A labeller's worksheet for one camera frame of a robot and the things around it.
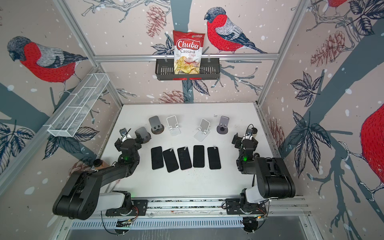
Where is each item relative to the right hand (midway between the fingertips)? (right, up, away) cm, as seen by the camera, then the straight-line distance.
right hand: (244, 133), depth 92 cm
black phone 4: (-19, -15, -2) cm, 24 cm away
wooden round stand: (-64, -2, +4) cm, 64 cm away
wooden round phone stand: (-57, +3, +8) cm, 58 cm away
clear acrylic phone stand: (-26, +1, +6) cm, 26 cm away
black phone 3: (-29, -14, 0) cm, 32 cm away
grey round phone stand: (-11, +3, +11) cm, 16 cm away
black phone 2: (-46, -16, -2) cm, 49 cm away
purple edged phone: (-38, -15, -2) cm, 41 cm away
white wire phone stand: (-46, +7, +6) cm, 47 cm away
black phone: (-55, -15, -1) cm, 57 cm away
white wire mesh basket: (-93, +11, -19) cm, 95 cm away
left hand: (-70, +2, -5) cm, 70 cm away
